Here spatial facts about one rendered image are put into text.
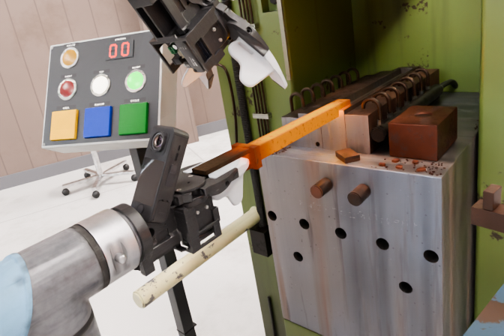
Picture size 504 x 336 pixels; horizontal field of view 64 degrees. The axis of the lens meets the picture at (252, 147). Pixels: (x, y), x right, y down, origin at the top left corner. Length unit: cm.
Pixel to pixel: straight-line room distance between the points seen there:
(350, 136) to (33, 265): 58
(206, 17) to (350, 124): 40
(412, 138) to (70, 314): 58
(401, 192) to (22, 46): 380
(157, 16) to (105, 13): 371
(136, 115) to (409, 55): 75
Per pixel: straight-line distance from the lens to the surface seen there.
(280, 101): 105
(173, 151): 48
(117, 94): 105
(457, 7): 119
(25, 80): 422
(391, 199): 75
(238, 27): 52
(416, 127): 75
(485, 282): 103
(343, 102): 82
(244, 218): 120
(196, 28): 49
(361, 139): 80
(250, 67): 52
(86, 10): 420
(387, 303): 89
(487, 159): 89
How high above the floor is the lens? 121
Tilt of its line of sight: 18 degrees down
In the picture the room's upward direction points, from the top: 9 degrees counter-clockwise
